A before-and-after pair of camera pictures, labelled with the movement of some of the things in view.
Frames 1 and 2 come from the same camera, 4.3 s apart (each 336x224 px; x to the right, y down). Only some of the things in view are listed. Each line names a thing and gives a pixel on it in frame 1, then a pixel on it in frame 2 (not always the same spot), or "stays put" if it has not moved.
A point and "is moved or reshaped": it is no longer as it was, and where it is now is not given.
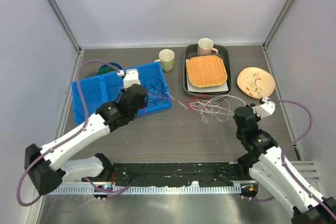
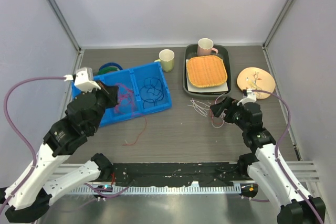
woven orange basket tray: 206,71 stays put
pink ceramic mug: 205,47 stays put
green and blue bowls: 106,68 stays put
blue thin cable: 156,92 stays put
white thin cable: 211,107 is moved or reshaped
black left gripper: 144,105 -> 110,91
